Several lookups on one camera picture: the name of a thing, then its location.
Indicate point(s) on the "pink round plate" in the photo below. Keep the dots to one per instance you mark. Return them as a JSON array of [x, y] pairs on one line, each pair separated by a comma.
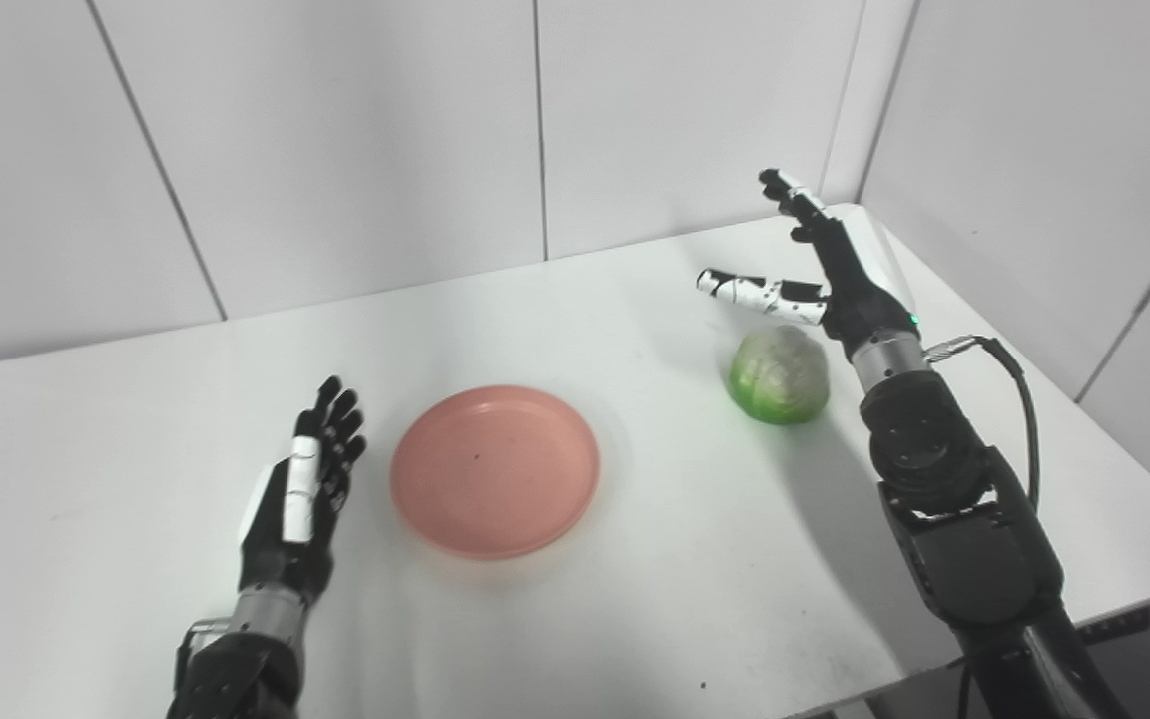
[[495, 469]]

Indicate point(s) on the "green white cabbage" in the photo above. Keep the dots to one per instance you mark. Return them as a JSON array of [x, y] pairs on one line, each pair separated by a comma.
[[780, 379]]

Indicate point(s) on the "black table control panel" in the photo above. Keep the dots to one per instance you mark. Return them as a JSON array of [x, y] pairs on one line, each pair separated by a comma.
[[1114, 626]]

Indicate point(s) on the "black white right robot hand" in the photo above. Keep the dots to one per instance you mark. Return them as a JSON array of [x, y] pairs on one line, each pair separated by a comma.
[[860, 290]]

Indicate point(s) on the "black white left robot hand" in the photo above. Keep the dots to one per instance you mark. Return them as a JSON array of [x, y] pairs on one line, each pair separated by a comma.
[[271, 554]]

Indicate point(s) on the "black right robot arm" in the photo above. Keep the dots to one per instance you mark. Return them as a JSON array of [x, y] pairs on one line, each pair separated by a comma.
[[964, 539]]

